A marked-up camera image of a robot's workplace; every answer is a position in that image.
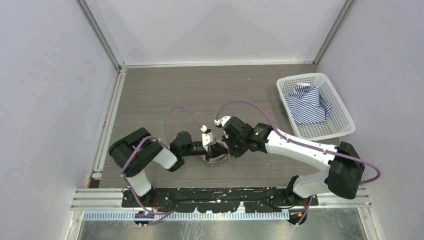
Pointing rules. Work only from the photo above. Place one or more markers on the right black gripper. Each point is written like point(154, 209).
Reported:
point(227, 138)

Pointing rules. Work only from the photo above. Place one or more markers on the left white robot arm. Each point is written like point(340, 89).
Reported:
point(134, 152)

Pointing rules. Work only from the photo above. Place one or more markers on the white plastic basket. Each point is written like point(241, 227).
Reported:
point(339, 122)

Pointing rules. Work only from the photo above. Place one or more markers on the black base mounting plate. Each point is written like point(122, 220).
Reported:
point(216, 199)

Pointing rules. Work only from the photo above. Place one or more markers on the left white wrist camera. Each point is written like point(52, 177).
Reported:
point(208, 138)

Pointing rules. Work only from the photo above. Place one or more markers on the blue striped shirt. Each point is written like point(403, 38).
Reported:
point(307, 104)

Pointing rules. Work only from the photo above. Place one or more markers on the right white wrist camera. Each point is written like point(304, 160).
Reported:
point(220, 123)

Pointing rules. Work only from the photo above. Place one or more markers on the aluminium frame rail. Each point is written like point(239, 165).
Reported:
point(100, 151)

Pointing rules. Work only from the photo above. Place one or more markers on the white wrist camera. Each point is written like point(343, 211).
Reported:
point(220, 123)
point(208, 138)

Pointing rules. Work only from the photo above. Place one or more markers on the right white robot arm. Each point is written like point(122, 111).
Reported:
point(338, 172)

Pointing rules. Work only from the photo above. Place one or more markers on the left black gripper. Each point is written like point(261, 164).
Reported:
point(215, 149)

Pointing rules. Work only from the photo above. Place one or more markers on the numbered metal key ring disc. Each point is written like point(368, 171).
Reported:
point(217, 153)

